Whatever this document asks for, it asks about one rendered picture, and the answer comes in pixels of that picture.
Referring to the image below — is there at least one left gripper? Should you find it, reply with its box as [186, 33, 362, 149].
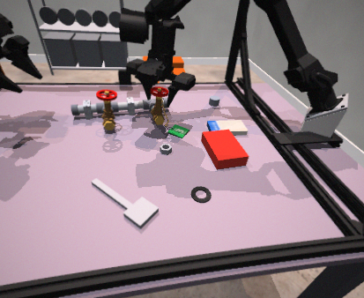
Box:
[126, 46, 196, 107]

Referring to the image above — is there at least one red rectangular block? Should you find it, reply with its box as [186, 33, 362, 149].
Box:
[201, 130, 249, 169]

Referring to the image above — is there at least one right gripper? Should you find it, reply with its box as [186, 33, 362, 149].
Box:
[0, 35, 42, 93]

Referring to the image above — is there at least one grey pipe with red valve handwheels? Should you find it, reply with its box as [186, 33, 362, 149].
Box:
[71, 86, 169, 130]

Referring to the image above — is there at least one black rubber washer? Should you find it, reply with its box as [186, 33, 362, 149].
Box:
[191, 186, 212, 203]

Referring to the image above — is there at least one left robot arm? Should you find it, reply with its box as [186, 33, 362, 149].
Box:
[119, 0, 344, 114]

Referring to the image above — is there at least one grey hex nut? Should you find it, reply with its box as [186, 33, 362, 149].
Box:
[160, 144, 172, 155]

